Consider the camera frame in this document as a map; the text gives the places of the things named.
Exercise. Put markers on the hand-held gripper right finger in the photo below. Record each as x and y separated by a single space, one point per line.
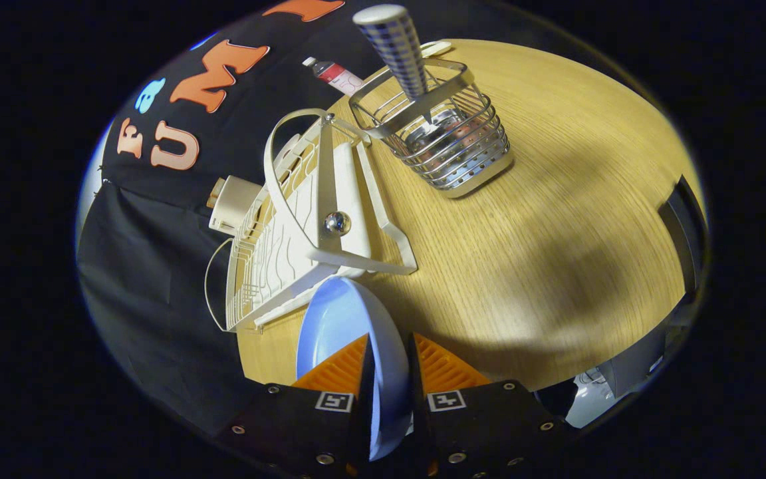
417 399

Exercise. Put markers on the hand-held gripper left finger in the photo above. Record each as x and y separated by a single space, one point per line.
366 392

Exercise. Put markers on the blue plate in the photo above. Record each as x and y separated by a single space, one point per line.
336 319

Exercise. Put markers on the grey box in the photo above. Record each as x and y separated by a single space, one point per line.
636 362

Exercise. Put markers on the white toaster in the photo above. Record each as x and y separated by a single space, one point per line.
237 203

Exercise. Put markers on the dark grey panel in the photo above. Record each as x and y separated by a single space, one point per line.
685 233

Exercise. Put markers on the clear bottle with red label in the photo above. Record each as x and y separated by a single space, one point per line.
336 74

